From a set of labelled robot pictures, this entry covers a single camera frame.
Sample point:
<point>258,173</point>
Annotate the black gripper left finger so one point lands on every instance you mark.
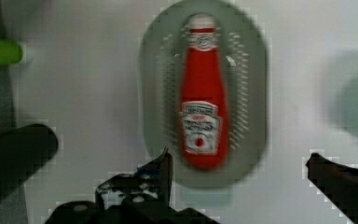
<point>153,179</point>

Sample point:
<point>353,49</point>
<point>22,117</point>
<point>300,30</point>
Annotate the green oval strainer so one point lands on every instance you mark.
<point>244,62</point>

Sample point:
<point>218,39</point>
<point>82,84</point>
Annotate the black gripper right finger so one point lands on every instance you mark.
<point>338,182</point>

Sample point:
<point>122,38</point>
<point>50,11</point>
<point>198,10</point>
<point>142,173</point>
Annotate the red ketchup bottle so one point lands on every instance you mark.
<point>203,105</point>

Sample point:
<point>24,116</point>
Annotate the black cylindrical cup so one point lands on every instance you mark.
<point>23,152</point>

